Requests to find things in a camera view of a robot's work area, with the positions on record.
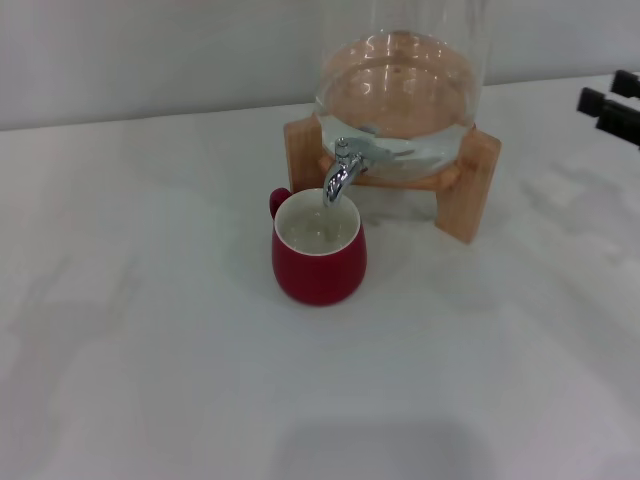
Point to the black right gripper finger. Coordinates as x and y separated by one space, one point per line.
615 117
627 84

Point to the chrome faucet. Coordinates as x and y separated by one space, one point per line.
340 175

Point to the red ceramic cup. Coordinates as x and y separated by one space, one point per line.
320 270

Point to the wooden dispenser stand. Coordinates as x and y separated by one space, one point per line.
465 200

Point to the glass water dispenser jar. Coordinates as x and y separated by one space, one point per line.
400 75

